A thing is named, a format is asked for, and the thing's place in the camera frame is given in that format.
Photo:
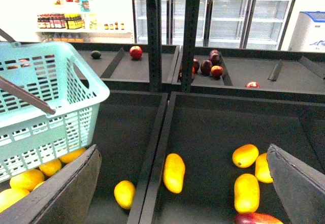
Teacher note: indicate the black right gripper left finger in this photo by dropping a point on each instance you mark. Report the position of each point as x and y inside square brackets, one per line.
[64, 198]

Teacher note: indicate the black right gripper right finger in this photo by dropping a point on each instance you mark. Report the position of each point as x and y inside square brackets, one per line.
[299, 187]

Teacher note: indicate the red yellow mango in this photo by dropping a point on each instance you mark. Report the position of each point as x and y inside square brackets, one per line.
[254, 218]

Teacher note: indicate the light blue plastic basket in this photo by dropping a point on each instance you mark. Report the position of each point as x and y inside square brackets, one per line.
[57, 74]

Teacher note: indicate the brown basket handle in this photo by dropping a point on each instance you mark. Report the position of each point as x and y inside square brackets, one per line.
[16, 90]

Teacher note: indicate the dark green avocado far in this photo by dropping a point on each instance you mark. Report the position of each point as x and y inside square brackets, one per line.
[96, 54]

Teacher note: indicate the red orange apple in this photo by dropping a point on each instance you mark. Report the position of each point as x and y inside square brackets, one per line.
[216, 72]

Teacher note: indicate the white chest freezer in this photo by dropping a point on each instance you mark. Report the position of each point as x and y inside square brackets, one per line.
[308, 35]

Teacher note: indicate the dark red apple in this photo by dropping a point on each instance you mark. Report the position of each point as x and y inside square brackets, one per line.
[205, 67]

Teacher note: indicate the glass door refrigerator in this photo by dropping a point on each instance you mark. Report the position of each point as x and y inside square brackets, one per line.
[251, 24]

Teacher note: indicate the white shelf with bottles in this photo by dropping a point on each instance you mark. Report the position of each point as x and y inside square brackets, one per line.
[94, 21]

